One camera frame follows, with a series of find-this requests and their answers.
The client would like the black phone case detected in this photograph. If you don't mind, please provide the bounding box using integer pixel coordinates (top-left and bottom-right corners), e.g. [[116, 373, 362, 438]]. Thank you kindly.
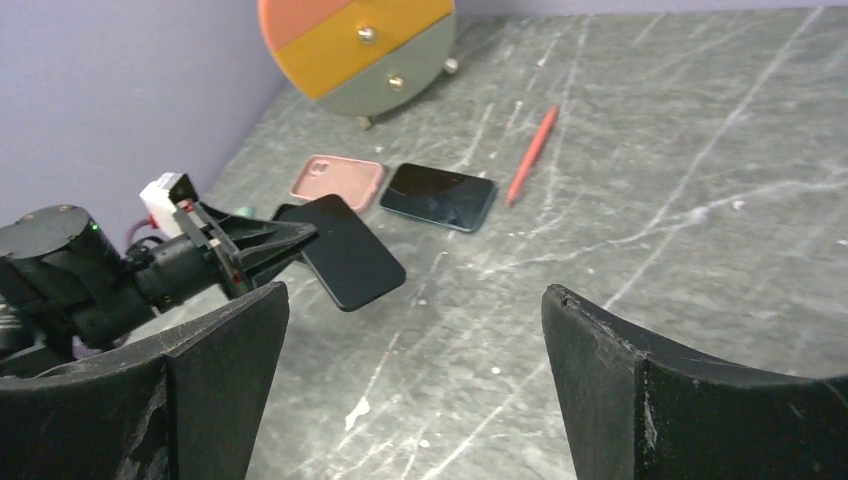
[[273, 194, 406, 312]]

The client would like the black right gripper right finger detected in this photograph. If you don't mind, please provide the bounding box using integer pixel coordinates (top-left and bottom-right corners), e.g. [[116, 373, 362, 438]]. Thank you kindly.
[[541, 284, 847, 479]]

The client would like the black screen white phone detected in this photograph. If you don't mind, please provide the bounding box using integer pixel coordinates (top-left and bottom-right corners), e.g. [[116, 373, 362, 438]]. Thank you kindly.
[[379, 163, 498, 233]]

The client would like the red-brown pencil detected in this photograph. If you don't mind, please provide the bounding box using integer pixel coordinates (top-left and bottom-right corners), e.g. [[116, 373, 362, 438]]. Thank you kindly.
[[505, 106, 560, 208]]

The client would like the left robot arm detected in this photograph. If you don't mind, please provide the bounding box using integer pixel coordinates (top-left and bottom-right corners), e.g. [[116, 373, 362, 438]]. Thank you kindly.
[[1, 200, 317, 378]]

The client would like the pink phone case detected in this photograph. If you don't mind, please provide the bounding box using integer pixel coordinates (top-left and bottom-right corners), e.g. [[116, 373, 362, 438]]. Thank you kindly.
[[289, 154, 387, 213]]

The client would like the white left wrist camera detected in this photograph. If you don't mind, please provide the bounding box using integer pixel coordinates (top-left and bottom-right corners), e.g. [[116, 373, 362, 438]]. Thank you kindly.
[[139, 172, 199, 239]]

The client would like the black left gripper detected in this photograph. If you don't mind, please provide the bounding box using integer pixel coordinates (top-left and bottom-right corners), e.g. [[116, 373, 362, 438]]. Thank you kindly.
[[135, 199, 318, 305]]

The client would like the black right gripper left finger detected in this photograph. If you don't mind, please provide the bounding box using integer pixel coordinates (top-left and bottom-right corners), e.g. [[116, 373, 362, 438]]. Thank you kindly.
[[1, 282, 290, 479]]

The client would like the white round drawer cabinet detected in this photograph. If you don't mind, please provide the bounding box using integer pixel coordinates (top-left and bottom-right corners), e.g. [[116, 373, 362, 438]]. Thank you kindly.
[[257, 0, 458, 130]]

